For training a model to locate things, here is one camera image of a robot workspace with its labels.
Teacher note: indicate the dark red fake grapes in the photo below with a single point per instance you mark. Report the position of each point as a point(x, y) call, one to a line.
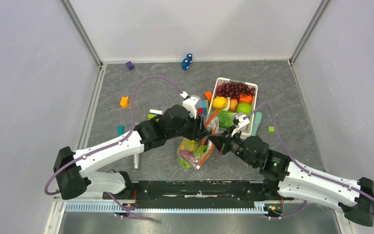
point(235, 90)

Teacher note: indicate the orange toy cup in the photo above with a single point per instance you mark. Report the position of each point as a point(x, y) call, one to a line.
point(208, 96)

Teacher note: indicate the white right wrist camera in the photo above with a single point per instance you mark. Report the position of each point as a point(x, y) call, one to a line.
point(240, 121)

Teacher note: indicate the purple toy cube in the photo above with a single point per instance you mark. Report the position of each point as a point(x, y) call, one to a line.
point(129, 65)

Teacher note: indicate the purple fake sweet potato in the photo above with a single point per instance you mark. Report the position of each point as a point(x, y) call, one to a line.
point(188, 156)

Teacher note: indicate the fake green lettuce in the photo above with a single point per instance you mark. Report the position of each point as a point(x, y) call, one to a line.
point(226, 119)

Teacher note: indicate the small green cube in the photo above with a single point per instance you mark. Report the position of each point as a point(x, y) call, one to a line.
point(271, 129)

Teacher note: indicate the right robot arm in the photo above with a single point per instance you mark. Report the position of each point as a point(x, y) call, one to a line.
point(291, 179)

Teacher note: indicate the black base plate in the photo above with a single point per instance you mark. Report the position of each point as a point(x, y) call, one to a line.
point(196, 194)

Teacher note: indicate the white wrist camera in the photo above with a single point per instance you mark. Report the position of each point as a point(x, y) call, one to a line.
point(240, 121)
point(191, 103)

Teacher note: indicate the white green stacked block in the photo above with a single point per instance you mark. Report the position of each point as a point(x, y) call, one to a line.
point(152, 113)

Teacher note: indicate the fake orange pumpkin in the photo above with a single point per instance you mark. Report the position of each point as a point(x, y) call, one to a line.
point(245, 98)

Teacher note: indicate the yellow fake starfruit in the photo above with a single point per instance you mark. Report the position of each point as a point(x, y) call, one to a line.
point(190, 145)

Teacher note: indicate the silver metal cylinder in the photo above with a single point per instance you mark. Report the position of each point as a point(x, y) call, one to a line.
point(136, 161)

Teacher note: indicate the white plastic basket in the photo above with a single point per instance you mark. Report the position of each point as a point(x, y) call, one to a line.
point(228, 98)

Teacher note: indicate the fake green apple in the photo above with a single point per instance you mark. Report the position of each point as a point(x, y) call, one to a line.
point(244, 107)

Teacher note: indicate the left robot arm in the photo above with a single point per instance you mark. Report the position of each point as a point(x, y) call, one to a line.
point(77, 172)

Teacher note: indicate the fake peach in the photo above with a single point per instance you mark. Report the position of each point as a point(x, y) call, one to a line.
point(233, 105)

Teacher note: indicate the blue toy car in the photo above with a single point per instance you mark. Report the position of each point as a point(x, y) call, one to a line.
point(187, 61)

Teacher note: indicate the red blue toy block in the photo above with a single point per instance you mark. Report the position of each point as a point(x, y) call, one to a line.
point(203, 107)

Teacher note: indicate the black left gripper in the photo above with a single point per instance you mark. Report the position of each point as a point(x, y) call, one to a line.
point(199, 130)

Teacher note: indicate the clear zip top bag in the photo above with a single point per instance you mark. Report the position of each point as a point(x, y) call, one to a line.
point(206, 147)

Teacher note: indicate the fake yellow lemon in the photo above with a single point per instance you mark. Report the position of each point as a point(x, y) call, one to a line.
point(220, 103)

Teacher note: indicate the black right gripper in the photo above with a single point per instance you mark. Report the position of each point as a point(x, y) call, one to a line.
point(224, 140)

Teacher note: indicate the teal toy cube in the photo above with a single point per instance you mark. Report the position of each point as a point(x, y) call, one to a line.
point(120, 130)

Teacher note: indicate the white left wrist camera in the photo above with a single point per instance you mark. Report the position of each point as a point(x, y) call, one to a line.
point(191, 103)

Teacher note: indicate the orange toy block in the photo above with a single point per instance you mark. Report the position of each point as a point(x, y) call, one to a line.
point(124, 102)

